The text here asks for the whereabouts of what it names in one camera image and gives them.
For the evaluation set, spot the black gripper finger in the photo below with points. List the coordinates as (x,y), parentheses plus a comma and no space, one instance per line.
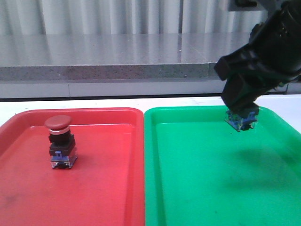
(240,93)

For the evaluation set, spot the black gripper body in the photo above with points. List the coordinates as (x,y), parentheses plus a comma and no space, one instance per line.
(273,54)

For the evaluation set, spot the green mushroom push button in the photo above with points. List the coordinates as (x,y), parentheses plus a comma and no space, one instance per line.
(244,119)

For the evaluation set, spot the red mushroom push button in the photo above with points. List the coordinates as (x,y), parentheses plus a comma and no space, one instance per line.
(62,150)

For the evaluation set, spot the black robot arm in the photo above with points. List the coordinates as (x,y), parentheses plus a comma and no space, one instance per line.
(271,58)

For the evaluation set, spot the green plastic tray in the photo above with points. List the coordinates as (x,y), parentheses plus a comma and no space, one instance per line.
(199,171)

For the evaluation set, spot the red plastic tray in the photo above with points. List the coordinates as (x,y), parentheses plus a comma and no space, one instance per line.
(105,187)

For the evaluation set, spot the grey stone counter ledge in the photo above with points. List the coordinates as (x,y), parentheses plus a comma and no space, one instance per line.
(119,65)

